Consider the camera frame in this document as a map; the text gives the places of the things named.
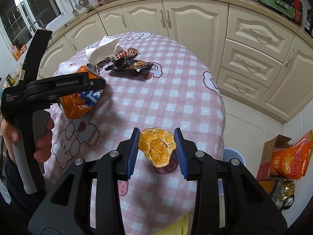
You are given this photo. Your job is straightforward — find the white crumpled tissue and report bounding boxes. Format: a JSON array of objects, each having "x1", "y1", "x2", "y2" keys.
[{"x1": 85, "y1": 36, "x2": 122, "y2": 65}]

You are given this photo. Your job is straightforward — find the clear plastic bag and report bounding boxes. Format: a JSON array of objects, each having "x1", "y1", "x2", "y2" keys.
[{"x1": 58, "y1": 61, "x2": 80, "y2": 75}]

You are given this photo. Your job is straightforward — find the pink checkered tablecloth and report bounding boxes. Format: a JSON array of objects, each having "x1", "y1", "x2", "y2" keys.
[{"x1": 44, "y1": 32, "x2": 226, "y2": 234}]

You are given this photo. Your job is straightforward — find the dark kitchen window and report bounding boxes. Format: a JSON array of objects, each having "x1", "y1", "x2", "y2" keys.
[{"x1": 1, "y1": 0, "x2": 63, "y2": 46}]

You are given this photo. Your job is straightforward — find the orange tangerine peel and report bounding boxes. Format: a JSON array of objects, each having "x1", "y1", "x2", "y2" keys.
[{"x1": 138, "y1": 127, "x2": 176, "y2": 168}]

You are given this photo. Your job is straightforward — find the orange snack bag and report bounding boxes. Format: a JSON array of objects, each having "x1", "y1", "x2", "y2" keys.
[{"x1": 275, "y1": 129, "x2": 312, "y2": 180}]

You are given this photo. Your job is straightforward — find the yellow trousers leg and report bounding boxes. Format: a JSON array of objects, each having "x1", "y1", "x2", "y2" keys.
[{"x1": 153, "y1": 214, "x2": 189, "y2": 235}]

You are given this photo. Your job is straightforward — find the red jar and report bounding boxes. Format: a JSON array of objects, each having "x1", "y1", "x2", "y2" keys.
[{"x1": 293, "y1": 0, "x2": 303, "y2": 25}]

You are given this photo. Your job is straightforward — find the gold black patterned bag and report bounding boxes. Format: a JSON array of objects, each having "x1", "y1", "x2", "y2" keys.
[{"x1": 269, "y1": 179, "x2": 296, "y2": 212}]

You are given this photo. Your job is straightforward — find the cream kitchen cabinets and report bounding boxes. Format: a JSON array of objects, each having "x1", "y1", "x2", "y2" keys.
[{"x1": 39, "y1": 0, "x2": 312, "y2": 123}]

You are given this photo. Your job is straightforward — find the crushed orange soda can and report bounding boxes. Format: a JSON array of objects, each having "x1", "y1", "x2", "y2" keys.
[{"x1": 58, "y1": 61, "x2": 106, "y2": 119}]

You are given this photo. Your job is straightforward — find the red white snack wrapper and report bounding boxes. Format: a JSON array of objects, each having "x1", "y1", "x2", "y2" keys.
[{"x1": 109, "y1": 48, "x2": 139, "y2": 61}]

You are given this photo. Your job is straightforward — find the dark sauce bottle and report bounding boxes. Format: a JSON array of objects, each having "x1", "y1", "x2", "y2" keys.
[{"x1": 304, "y1": 8, "x2": 313, "y2": 37}]

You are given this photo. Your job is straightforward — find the dark snack wrapper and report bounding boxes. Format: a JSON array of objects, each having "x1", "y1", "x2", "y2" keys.
[{"x1": 105, "y1": 57, "x2": 153, "y2": 72}]

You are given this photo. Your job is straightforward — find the light blue trash bin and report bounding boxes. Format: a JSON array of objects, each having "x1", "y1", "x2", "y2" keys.
[{"x1": 222, "y1": 147, "x2": 246, "y2": 165}]

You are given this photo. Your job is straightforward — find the person's left hand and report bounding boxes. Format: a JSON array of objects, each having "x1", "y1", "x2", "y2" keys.
[{"x1": 0, "y1": 118, "x2": 55, "y2": 164}]

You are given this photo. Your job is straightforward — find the brown cardboard box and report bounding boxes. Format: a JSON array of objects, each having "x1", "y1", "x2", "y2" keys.
[{"x1": 256, "y1": 134, "x2": 291, "y2": 194}]

